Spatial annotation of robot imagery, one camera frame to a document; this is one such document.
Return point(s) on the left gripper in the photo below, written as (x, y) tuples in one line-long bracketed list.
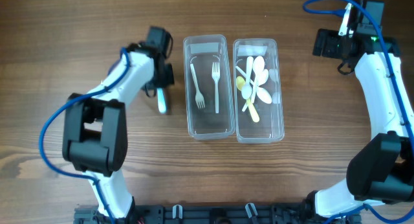
[(169, 78)]

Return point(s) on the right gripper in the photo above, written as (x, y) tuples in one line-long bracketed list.
[(328, 50)]

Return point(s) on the light blue plastic fork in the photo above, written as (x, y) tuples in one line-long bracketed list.
[(161, 100)]

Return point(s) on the white upside-down plastic fork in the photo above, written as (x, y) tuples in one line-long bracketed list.
[(199, 99)]

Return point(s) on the white long plastic fork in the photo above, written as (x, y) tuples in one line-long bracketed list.
[(216, 77)]

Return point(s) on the large white plastic spoon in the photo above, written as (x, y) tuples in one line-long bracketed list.
[(258, 66)]

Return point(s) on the yellow plastic spoon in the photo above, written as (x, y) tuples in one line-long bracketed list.
[(240, 81)]

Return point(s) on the white upside-down plastic spoon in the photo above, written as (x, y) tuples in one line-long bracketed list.
[(264, 95)]

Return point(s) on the white thick-handled plastic spoon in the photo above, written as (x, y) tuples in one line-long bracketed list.
[(247, 88)]

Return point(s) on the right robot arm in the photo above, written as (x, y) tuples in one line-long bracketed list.
[(382, 172)]

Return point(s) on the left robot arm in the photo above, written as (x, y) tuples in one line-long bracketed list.
[(95, 128)]

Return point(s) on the left clear plastic container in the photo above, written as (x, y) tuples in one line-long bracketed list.
[(202, 52)]

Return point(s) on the clear plastic container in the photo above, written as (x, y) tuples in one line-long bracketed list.
[(270, 127), (202, 52)]

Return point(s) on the right clear plastic container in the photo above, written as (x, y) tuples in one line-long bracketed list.
[(270, 127)]

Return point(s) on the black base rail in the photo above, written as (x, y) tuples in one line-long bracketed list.
[(277, 213)]

